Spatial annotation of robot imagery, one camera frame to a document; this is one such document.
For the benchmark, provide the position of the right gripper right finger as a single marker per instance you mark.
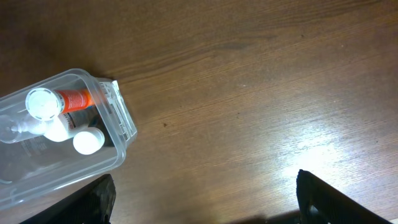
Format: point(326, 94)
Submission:
point(319, 202)

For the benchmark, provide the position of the white spray bottle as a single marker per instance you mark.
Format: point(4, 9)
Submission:
point(63, 127)

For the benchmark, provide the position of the orange tube white cap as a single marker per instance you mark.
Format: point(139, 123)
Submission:
point(46, 104)

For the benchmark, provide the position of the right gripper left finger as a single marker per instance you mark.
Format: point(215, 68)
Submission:
point(92, 204)

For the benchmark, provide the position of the dark bottle white cap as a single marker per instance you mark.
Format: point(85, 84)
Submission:
point(92, 138)

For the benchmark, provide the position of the clear plastic container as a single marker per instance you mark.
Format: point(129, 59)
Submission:
point(37, 166)

